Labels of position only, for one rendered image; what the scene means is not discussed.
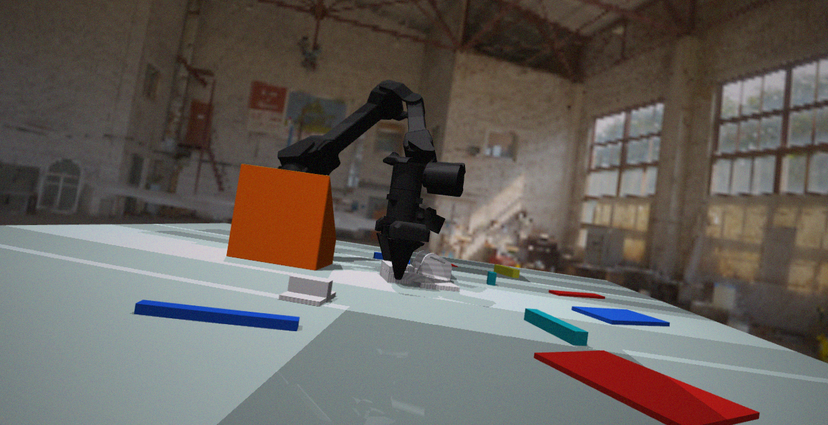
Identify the yellow rectangular bar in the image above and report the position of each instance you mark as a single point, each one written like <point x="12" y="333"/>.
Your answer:
<point x="512" y="272"/>

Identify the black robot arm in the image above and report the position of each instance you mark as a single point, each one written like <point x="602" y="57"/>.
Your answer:
<point x="318" y="154"/>

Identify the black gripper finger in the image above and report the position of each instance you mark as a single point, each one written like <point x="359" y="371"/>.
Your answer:
<point x="383" y="242"/>
<point x="401" y="252"/>

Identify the blue flat plate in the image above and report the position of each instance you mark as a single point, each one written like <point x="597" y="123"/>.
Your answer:
<point x="620" y="316"/>

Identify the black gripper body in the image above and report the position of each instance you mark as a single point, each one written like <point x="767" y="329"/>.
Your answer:
<point x="399" y="221"/>

